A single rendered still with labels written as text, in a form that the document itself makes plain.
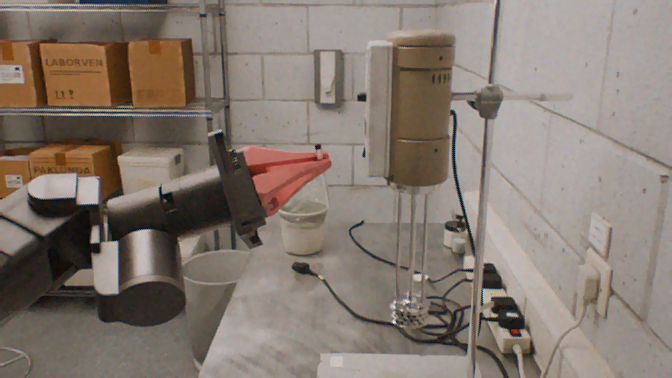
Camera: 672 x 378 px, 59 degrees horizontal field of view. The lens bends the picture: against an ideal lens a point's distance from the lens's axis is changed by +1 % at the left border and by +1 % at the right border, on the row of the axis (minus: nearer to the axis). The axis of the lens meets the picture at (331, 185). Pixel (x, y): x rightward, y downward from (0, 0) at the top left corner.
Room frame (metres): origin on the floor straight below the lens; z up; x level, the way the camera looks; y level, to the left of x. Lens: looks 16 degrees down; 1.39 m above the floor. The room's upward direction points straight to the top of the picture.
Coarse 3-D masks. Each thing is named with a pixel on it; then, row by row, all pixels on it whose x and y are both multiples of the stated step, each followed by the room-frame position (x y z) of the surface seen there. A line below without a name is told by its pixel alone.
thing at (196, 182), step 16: (224, 144) 0.52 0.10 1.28; (224, 160) 0.51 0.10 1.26; (192, 176) 0.51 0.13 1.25; (208, 176) 0.50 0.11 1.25; (224, 176) 0.50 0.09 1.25; (176, 192) 0.49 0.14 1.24; (192, 192) 0.49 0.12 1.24; (208, 192) 0.49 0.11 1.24; (224, 192) 0.49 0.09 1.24; (192, 208) 0.49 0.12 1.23; (208, 208) 0.49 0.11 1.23; (224, 208) 0.49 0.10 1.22; (176, 224) 0.48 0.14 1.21; (192, 224) 0.49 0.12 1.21; (208, 224) 0.49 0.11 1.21; (224, 224) 0.50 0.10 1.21; (240, 224) 0.47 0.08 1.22; (256, 240) 0.51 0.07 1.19
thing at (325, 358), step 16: (320, 368) 0.94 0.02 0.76; (336, 368) 0.94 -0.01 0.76; (352, 368) 0.94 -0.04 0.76; (368, 368) 0.94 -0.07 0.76; (384, 368) 0.94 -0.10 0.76; (400, 368) 0.94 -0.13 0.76; (416, 368) 0.94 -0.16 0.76; (432, 368) 0.94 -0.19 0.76; (448, 368) 0.94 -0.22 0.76; (464, 368) 0.95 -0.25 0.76
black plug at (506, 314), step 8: (504, 312) 1.06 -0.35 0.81; (512, 312) 1.06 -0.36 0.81; (520, 312) 1.06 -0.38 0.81; (488, 320) 1.05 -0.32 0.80; (496, 320) 1.05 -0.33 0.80; (504, 320) 1.04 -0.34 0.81; (512, 320) 1.03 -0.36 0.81; (520, 320) 1.03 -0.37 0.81; (512, 328) 1.03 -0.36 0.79; (520, 328) 1.03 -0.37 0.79
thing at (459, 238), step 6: (456, 216) 1.52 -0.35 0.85; (462, 216) 1.52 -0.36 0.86; (456, 222) 1.52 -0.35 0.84; (462, 222) 1.52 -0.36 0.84; (456, 228) 1.51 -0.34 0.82; (462, 228) 1.51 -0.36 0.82; (456, 234) 1.51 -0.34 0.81; (462, 234) 1.50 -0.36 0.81; (456, 240) 1.51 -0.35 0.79; (462, 240) 1.50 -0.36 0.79; (456, 246) 1.50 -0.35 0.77; (462, 246) 1.50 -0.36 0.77; (456, 252) 1.50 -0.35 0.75; (462, 252) 1.50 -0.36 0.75
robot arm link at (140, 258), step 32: (32, 192) 0.46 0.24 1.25; (64, 192) 0.46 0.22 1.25; (96, 192) 0.48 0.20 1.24; (96, 224) 0.46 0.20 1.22; (96, 256) 0.44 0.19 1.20; (128, 256) 0.44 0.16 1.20; (160, 256) 0.44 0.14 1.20; (96, 288) 0.41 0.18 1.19; (128, 288) 0.41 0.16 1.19; (160, 288) 0.42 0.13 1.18; (128, 320) 0.42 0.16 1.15; (160, 320) 0.43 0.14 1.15
